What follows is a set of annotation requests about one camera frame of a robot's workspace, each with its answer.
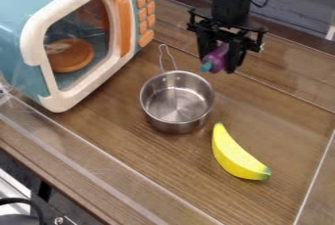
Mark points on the yellow toy banana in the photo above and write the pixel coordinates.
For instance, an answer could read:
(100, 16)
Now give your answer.
(233, 158)

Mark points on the blue white toy microwave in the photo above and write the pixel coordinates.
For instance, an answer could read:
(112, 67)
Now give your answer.
(116, 26)

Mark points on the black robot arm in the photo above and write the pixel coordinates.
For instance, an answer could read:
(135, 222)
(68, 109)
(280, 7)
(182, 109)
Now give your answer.
(225, 33)

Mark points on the purple toy eggplant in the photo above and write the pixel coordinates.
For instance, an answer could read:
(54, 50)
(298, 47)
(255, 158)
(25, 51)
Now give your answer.
(214, 60)

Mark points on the small silver pot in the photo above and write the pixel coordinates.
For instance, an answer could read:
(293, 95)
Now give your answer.
(175, 98)

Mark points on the orange microwave turntable plate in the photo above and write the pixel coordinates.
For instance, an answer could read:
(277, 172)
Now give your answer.
(68, 54)

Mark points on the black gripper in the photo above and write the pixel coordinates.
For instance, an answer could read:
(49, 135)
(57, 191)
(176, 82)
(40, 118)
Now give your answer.
(223, 24)

